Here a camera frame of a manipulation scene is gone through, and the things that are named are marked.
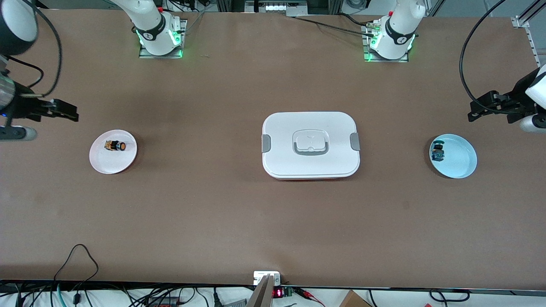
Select red test lead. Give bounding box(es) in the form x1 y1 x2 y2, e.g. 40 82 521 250
294 288 325 307

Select light blue round plate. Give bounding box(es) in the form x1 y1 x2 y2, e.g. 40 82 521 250
429 134 478 179

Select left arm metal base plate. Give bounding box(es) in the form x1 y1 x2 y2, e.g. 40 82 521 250
362 22 410 63

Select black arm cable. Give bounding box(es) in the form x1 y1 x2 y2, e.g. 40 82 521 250
459 0 508 115
0 0 63 98

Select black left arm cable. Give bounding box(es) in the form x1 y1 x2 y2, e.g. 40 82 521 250
459 0 508 115

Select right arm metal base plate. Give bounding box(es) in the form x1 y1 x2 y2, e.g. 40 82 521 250
139 18 187 59

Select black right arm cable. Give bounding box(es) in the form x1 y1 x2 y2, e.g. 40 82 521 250
0 0 63 98

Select white socket block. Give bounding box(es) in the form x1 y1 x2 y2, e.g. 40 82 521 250
253 271 281 285

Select black cable tangle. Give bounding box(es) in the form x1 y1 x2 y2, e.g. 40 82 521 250
0 281 248 307

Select black cable across table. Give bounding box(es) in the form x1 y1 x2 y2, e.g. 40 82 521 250
294 15 378 35

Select aluminium frame rail with bracket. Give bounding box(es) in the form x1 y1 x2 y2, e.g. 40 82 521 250
511 0 546 88

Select pink round plate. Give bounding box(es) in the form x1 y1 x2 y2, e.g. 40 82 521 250
89 130 138 174

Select grey aluminium profile bar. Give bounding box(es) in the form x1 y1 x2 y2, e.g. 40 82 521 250
247 275 275 307

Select brown cardboard piece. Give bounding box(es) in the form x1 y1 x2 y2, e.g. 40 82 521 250
339 290 372 307

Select thin black looped cable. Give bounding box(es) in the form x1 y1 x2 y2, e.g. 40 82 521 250
53 244 99 295

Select white lunch box grey latches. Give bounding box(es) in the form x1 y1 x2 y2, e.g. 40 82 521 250
261 112 361 180

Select metal frame crossbar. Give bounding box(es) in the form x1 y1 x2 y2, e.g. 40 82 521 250
215 0 344 17

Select black coiled cable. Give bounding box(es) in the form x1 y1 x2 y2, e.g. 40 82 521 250
429 289 470 302

